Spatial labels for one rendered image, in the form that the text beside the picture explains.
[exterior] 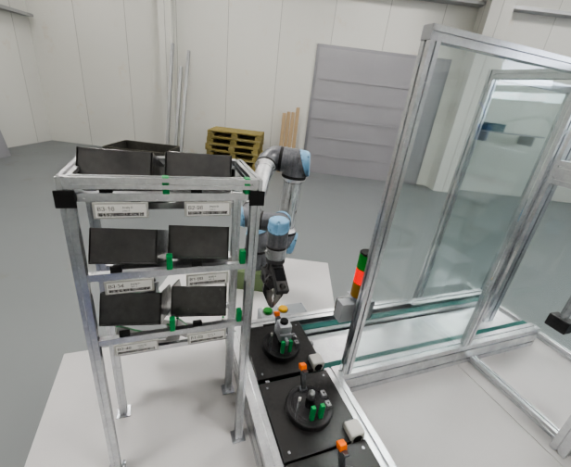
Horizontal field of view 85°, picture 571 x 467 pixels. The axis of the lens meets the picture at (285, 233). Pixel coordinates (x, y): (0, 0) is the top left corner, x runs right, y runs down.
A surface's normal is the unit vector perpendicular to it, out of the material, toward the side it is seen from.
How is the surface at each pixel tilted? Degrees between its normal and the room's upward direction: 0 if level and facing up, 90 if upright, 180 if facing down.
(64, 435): 0
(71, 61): 90
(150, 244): 65
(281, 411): 0
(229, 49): 90
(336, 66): 90
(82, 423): 0
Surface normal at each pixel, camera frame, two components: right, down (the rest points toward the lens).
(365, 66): -0.04, 0.40
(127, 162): 0.20, 0.00
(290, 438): 0.11, -0.91
